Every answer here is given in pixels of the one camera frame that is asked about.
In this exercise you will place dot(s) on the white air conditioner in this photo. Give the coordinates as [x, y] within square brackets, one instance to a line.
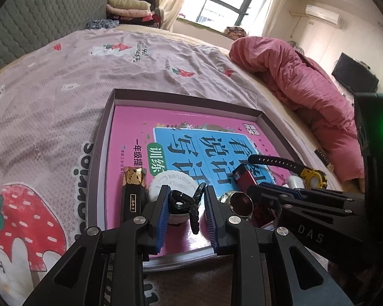
[322, 15]

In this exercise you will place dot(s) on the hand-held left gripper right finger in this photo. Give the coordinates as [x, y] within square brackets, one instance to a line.
[212, 226]

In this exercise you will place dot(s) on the patterned cushion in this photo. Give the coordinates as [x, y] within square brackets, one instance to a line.
[235, 32]

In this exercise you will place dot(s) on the black television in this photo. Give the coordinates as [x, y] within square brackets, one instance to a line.
[354, 75]

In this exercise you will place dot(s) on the grey quilted headboard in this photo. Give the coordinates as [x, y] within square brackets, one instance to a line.
[35, 16]

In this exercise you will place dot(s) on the strawberry printed bedsheet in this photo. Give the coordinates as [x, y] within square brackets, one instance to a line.
[51, 108]

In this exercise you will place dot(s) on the stack of folded blankets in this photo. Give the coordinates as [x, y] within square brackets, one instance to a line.
[131, 8]

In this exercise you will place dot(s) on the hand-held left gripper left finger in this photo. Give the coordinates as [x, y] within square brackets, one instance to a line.
[162, 223]

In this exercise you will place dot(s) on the white round lid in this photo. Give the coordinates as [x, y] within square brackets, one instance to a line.
[175, 181]

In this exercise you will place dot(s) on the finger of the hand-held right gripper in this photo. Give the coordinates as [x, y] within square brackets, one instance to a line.
[312, 210]
[274, 191]

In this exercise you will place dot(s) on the shallow grey cardboard box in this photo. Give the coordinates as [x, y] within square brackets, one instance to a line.
[103, 140]

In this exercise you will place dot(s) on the pink book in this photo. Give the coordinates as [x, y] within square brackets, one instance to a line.
[134, 124]

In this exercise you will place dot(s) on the yellow black wristwatch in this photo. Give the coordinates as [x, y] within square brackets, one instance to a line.
[312, 178]

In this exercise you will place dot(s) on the small white bottle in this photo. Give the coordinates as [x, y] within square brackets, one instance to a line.
[295, 181]

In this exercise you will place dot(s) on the black hair clip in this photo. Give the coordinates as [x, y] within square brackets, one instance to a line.
[180, 202]

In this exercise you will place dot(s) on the cream curtain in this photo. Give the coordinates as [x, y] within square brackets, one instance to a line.
[274, 6]
[175, 0]

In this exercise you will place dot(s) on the pink quilt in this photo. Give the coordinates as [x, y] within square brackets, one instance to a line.
[293, 79]

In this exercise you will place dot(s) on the small red box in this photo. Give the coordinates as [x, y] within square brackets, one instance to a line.
[246, 177]

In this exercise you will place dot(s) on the dark floral cloth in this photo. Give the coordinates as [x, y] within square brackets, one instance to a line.
[102, 24]

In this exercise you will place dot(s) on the window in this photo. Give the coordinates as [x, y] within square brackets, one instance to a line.
[223, 0]

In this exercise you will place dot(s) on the black gold-capped bottle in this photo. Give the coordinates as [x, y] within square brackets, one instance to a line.
[133, 194]

